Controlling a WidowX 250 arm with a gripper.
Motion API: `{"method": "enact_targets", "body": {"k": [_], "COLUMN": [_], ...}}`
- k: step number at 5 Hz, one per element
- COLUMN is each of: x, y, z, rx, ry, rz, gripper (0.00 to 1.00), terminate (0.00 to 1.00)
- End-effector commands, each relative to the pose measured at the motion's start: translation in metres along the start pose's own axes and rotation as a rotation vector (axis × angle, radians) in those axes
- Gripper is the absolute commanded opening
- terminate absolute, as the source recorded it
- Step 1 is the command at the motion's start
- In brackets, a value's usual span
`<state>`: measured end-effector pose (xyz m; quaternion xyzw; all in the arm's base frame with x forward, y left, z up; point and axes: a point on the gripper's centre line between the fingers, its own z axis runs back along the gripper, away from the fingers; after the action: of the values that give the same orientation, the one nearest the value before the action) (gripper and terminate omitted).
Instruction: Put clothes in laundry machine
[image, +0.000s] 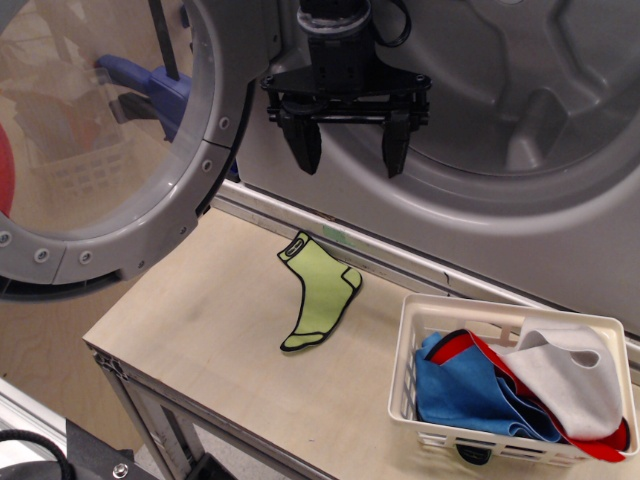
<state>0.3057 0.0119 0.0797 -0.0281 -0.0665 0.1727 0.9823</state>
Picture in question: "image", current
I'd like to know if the white felt cloth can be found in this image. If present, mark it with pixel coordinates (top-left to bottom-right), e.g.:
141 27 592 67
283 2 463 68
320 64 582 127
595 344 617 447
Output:
493 317 623 441

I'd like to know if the black base cable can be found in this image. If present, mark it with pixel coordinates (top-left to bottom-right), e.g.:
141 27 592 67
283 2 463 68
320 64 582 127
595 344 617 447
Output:
0 428 78 480

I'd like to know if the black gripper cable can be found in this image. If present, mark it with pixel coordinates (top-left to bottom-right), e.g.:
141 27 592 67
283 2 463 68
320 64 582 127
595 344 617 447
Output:
372 0 413 49

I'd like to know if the red round object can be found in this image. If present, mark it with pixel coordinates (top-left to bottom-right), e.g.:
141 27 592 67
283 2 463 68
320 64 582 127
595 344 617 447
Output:
0 127 16 217

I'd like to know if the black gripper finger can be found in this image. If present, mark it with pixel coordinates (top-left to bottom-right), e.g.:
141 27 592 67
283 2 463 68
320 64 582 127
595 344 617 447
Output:
382 110 411 178
278 109 321 175

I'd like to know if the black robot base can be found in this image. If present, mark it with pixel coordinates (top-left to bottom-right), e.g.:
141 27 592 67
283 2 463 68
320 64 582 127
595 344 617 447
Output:
0 418 137 480

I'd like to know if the grey washing machine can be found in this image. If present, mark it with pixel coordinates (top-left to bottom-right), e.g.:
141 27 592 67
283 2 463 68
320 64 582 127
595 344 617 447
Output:
238 1 639 330

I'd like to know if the round washing machine door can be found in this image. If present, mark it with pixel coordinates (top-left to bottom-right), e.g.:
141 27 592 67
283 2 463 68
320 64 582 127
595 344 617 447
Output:
1 1 268 303

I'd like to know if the white plastic laundry basket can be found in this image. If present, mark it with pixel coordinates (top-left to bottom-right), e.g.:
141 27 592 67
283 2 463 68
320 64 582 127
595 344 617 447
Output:
388 294 639 466

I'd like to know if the blue felt cloth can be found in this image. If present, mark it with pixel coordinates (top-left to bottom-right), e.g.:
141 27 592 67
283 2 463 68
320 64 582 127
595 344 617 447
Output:
415 330 561 442

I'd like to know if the aluminium table frame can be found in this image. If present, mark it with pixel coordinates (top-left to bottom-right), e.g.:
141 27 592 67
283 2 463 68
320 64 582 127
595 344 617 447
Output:
87 341 332 479

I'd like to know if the green felt sock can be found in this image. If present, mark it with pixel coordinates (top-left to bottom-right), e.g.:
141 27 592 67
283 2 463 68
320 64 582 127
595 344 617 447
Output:
278 231 363 353

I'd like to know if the aluminium rail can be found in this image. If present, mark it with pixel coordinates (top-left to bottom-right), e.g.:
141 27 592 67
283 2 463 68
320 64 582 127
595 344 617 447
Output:
1 379 67 453

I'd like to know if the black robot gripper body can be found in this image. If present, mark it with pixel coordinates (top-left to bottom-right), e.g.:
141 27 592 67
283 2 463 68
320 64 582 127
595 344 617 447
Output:
261 36 431 132

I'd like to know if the red felt cloth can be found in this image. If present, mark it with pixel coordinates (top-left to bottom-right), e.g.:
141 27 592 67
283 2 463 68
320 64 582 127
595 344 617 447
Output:
415 327 631 462

